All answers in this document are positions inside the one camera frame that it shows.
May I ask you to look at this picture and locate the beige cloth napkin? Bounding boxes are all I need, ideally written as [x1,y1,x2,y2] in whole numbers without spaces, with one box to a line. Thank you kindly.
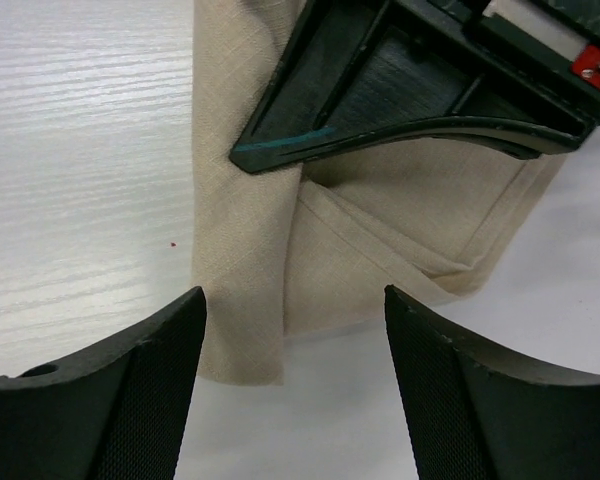
[192,1,564,386]

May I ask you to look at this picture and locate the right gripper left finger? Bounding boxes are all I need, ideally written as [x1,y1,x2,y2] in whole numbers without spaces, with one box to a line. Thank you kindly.
[0,287,207,480]

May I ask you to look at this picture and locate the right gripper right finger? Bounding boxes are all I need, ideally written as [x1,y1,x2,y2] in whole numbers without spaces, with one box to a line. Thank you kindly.
[384,285,600,480]

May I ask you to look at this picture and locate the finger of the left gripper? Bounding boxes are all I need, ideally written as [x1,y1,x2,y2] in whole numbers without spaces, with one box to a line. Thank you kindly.
[229,1,595,174]

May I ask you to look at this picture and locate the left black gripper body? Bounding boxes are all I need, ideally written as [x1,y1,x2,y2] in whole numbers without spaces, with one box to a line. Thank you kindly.
[398,1,600,123]

